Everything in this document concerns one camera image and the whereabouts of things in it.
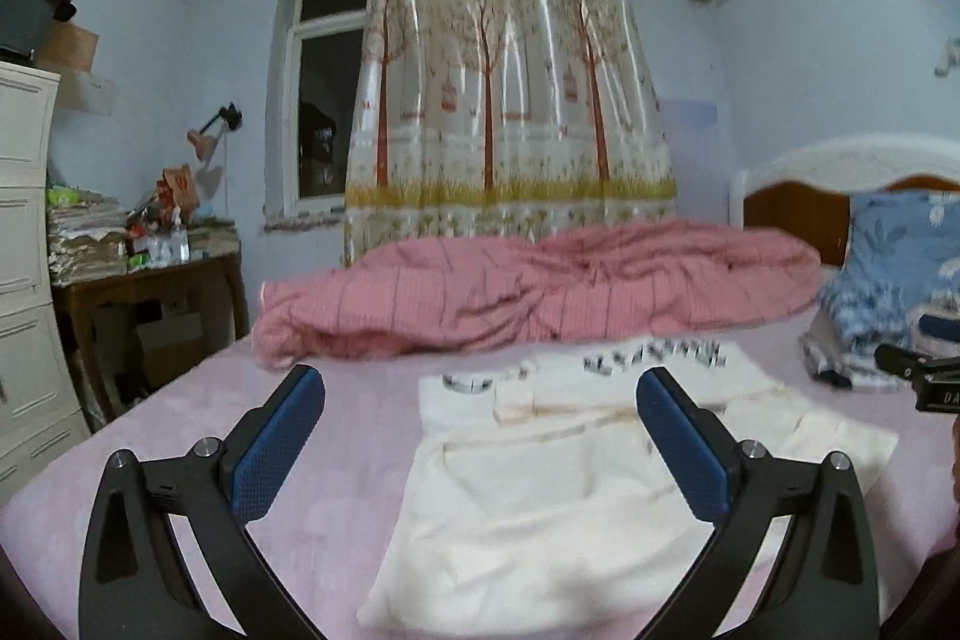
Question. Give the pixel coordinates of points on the clear spray bottle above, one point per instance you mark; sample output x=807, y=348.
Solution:
x=180, y=244

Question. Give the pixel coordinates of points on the white framed window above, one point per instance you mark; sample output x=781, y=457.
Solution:
x=322, y=85

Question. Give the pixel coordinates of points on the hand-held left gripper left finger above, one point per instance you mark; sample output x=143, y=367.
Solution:
x=274, y=452

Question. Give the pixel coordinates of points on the pink checked quilt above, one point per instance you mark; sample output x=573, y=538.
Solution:
x=487, y=295

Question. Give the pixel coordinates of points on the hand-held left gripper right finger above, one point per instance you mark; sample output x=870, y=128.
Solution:
x=686, y=452

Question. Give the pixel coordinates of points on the stack of books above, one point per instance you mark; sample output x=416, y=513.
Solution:
x=214, y=241

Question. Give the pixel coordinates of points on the bed with pink sheet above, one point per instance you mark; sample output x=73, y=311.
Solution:
x=337, y=460

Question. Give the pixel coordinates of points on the blue floral pillow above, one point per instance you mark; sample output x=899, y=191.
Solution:
x=885, y=265

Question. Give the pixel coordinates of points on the tree print curtain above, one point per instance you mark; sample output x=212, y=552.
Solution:
x=487, y=85

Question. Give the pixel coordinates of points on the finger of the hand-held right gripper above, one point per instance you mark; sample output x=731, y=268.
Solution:
x=904, y=364

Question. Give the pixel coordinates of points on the cardboard box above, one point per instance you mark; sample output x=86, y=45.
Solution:
x=172, y=347
x=71, y=48

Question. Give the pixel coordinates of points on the white and wood headboard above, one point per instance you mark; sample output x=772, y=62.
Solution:
x=795, y=212

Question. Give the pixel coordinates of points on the stack of papers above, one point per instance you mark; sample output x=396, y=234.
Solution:
x=82, y=242

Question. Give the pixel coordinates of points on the white drawer cabinet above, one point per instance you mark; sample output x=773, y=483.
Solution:
x=30, y=235

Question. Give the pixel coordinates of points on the dark wooden desk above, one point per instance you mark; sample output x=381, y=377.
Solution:
x=150, y=280

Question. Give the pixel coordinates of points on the pink wall lamp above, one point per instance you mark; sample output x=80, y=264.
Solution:
x=201, y=141

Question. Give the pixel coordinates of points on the cream printed shirt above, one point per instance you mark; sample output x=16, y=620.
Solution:
x=525, y=520

